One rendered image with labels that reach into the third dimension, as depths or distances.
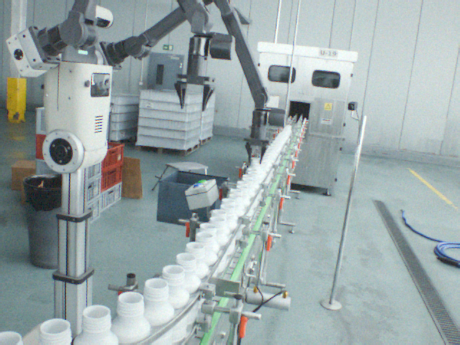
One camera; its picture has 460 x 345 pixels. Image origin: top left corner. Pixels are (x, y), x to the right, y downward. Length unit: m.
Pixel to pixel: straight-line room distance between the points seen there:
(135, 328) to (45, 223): 2.69
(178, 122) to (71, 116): 6.74
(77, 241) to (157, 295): 1.06
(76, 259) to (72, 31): 0.86
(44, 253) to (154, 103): 5.41
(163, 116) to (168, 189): 6.14
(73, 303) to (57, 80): 0.86
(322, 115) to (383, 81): 5.79
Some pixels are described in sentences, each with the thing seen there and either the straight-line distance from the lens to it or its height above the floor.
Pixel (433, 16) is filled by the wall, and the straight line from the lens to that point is 12.33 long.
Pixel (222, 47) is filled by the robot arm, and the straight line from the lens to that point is 1.21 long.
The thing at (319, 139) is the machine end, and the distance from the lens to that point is 6.33.
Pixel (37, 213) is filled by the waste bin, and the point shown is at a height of 0.44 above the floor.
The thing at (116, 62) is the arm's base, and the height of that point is 1.52.
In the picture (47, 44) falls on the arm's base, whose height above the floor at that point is 1.54.
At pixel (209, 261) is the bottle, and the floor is 1.12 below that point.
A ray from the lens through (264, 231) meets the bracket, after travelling 1.20.
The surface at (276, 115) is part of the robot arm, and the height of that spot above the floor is 1.38.
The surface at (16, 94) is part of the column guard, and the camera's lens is 11.57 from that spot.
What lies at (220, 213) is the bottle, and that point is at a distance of 1.09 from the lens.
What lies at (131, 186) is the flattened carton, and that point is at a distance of 5.22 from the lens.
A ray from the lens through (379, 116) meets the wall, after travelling 11.94.
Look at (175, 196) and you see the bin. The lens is 2.23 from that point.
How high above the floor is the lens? 1.48
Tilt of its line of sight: 12 degrees down
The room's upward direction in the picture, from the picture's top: 6 degrees clockwise
